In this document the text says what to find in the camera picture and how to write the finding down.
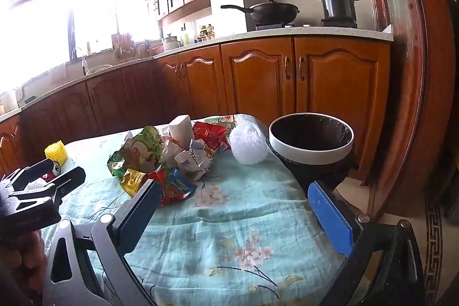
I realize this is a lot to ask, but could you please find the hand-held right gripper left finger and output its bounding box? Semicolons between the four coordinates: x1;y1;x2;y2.
42;179;163;306

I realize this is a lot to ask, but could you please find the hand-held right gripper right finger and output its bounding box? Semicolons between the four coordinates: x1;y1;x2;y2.
308;180;429;306

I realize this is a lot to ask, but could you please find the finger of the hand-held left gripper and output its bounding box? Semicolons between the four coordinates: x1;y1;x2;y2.
5;158;60;186
14;166;87;210

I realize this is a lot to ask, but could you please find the gold foil wrapper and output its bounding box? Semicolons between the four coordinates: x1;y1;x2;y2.
120;169;148;197

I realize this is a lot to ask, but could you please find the blue red snack wrapper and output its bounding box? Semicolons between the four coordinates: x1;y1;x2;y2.
147;168;198;207

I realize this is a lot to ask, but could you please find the green yellow cartoon wrapper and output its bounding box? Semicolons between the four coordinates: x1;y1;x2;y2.
119;126;165;173

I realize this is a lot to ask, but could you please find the pile of snack wrappers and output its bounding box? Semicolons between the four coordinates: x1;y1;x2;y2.
160;136;216;183

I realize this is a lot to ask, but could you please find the white rimmed round bin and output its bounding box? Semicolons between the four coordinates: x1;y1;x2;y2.
267;112;359;192

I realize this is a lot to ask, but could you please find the white foam block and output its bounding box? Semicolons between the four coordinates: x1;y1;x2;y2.
168;115;195;149

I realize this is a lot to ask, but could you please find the black bin liner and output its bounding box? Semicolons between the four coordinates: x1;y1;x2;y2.
267;114;359;192

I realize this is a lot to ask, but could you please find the white foam fruit net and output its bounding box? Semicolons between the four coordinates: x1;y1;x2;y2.
229;114;269;166

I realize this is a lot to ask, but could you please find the green red printed wrapper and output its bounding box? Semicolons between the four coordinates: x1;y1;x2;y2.
203;115;235;125

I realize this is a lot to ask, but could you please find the person's left hand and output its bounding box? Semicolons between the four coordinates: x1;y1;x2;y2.
12;230;46;294

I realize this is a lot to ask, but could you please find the yellow foam fruit net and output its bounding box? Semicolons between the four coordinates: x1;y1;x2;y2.
45;140;69;163

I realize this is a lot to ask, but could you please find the light blue floral tablecloth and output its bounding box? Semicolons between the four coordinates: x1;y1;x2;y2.
36;116;355;306

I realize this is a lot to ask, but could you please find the chrome sink faucet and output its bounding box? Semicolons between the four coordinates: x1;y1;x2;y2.
71;47;88;75

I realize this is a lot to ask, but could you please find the kitchen window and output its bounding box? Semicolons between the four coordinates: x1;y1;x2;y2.
0;0;162;95

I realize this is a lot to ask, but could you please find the utensil rack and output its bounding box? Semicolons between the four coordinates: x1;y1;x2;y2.
111;33;139;61

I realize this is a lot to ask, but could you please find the row of wooden lower cabinets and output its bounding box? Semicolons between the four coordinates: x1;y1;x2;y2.
0;37;391;181

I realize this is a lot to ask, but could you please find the wooden framed glass door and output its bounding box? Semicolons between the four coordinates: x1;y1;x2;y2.
353;0;459;221

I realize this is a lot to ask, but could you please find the white kettle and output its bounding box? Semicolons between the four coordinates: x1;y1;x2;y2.
161;34;181;52

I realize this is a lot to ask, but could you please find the group of seasoning bottles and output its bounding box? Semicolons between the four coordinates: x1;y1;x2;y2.
195;24;216;41

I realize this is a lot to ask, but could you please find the black gas stove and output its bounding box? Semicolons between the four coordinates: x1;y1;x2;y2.
255;19;359;31

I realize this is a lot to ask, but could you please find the steel cooking pot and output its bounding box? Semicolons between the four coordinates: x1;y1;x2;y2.
313;0;361;22

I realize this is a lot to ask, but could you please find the black wok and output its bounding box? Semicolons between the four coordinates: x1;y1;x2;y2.
220;0;300;24

